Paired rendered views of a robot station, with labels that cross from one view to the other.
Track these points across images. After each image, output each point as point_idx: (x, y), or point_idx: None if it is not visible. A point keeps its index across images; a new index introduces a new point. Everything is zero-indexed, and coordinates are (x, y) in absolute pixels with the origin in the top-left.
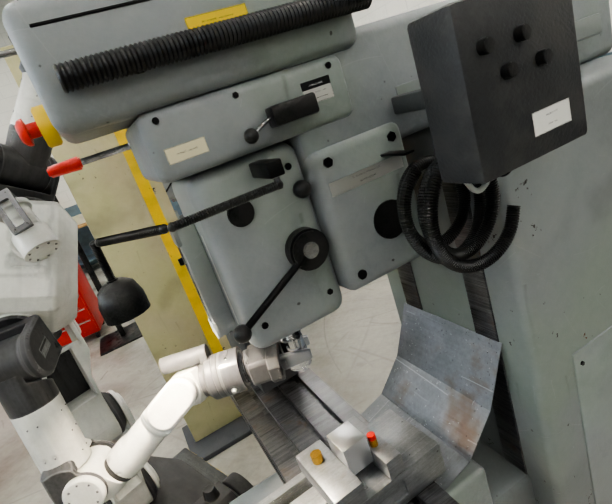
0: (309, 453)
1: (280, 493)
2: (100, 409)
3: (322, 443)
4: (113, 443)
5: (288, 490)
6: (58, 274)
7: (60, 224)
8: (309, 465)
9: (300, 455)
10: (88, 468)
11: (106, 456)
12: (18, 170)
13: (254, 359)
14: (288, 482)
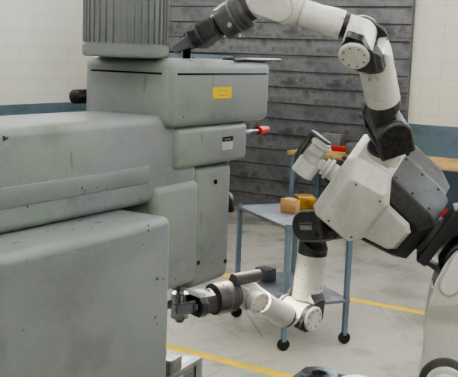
0: (172, 356)
1: (187, 361)
2: (422, 358)
3: (166, 360)
4: (305, 314)
5: (182, 363)
6: (321, 197)
7: (340, 171)
8: (167, 353)
9: (177, 355)
10: (287, 298)
11: (294, 308)
12: (368, 124)
13: (197, 289)
14: (186, 365)
